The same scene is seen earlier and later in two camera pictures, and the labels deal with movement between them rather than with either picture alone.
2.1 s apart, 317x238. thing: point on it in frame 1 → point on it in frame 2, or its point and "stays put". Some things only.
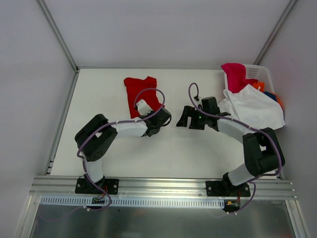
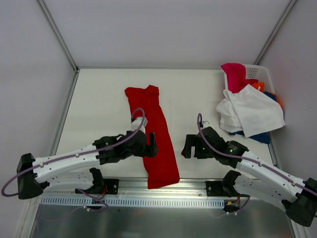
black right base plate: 223,188 stays put
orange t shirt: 261,85 stays put
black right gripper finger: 187,112 → 190,141
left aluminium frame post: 57,33 stays put
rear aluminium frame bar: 114,68 stays put
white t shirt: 251,106 stays put
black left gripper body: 163,115 → 148,148
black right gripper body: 193,118 → 192,146
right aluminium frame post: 288,10 stays put
